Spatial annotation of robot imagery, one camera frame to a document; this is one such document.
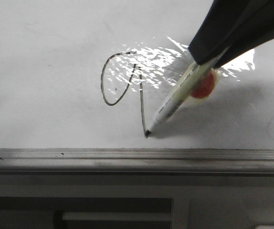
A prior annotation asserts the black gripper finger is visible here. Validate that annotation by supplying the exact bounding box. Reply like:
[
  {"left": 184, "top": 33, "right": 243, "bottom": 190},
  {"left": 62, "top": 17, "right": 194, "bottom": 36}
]
[
  {"left": 189, "top": 0, "right": 263, "bottom": 64},
  {"left": 214, "top": 0, "right": 274, "bottom": 68}
]

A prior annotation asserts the white whiteboard marker pen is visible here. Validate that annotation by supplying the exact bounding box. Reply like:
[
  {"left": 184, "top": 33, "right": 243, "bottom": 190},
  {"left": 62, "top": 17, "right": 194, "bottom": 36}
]
[{"left": 145, "top": 51, "right": 226, "bottom": 138}]

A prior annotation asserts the red round magnet with tape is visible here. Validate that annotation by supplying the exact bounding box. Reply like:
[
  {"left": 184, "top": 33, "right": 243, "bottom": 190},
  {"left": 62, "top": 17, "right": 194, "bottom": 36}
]
[{"left": 184, "top": 69, "right": 221, "bottom": 107}]

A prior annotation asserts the white glossy whiteboard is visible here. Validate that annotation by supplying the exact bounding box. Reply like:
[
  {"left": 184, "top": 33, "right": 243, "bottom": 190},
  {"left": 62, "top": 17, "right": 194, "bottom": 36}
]
[{"left": 0, "top": 0, "right": 274, "bottom": 149}]

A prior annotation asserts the grey aluminium whiteboard tray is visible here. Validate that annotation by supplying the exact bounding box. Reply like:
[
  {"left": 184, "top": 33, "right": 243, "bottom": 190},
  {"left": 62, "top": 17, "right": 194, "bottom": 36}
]
[{"left": 0, "top": 148, "right": 274, "bottom": 174}]

